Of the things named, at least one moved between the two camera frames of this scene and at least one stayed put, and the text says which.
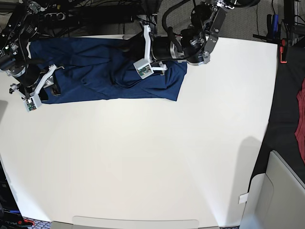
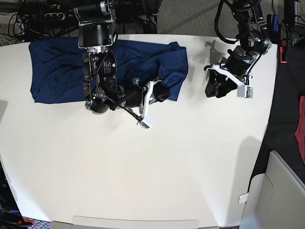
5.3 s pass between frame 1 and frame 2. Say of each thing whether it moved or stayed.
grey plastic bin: stayed
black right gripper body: moved
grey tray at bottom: stayed
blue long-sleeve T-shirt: stayed
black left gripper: moved
